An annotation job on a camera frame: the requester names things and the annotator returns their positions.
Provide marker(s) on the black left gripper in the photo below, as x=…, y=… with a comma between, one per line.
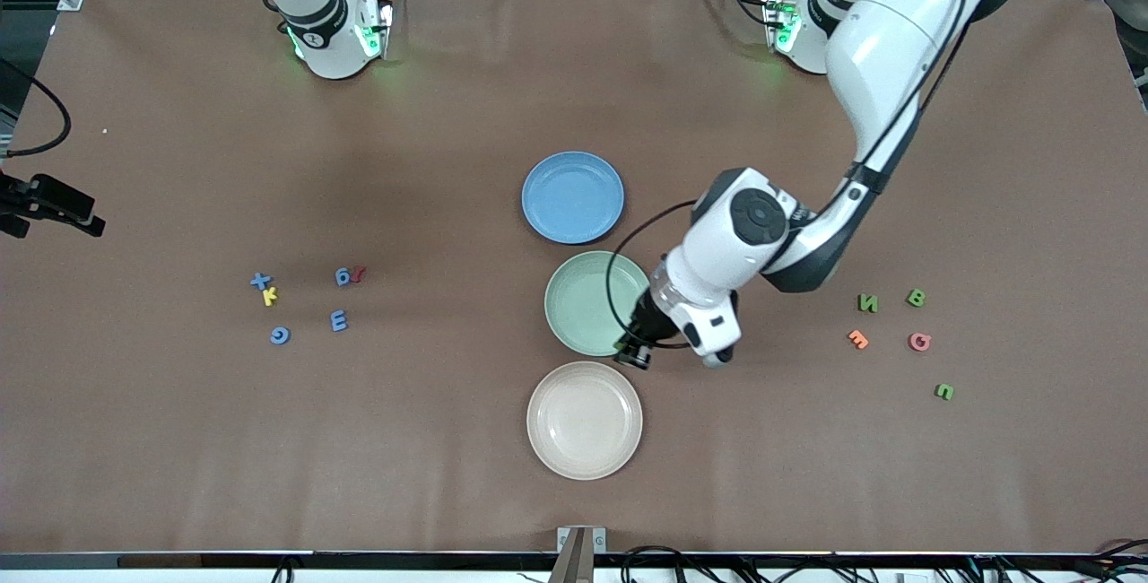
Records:
x=647, y=323

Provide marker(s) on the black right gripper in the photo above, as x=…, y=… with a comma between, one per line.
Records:
x=47, y=199

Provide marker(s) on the blue foam letter X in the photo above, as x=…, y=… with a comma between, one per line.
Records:
x=260, y=280

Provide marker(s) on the green foam letter N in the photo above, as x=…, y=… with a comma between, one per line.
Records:
x=869, y=303

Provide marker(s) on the green foam letter U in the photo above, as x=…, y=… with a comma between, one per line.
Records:
x=943, y=387

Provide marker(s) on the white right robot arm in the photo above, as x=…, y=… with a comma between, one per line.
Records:
x=314, y=18

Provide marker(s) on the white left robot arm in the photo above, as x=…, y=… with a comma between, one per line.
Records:
x=897, y=45

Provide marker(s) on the light green plate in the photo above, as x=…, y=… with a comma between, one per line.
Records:
x=583, y=296

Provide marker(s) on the pale cream plate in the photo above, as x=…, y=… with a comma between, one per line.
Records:
x=584, y=422

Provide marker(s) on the blue plate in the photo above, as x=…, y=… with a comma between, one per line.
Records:
x=572, y=197

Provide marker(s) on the orange foam letter E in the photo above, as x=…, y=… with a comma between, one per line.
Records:
x=854, y=335

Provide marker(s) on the brown table cover sheet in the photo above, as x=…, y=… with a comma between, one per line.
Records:
x=448, y=475

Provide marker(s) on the yellow foam letter K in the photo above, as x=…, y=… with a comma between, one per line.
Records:
x=268, y=297

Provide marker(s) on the blue foam letter G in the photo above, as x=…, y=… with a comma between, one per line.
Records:
x=280, y=343

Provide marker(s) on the blue foam letter b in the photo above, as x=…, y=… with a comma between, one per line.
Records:
x=337, y=274

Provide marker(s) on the green foam letter B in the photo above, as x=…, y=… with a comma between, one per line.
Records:
x=916, y=299

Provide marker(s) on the blue foam letter E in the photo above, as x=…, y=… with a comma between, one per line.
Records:
x=334, y=321

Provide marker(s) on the silver aluminium mount bracket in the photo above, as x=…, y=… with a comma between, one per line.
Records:
x=581, y=556

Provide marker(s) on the black table edge rail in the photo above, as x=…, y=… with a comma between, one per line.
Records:
x=359, y=560

